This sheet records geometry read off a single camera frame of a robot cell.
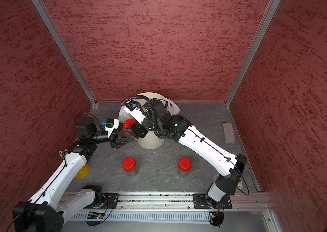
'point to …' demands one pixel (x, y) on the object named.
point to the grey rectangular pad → (229, 133)
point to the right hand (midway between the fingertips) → (131, 128)
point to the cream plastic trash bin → (151, 141)
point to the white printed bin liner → (124, 116)
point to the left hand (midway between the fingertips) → (131, 134)
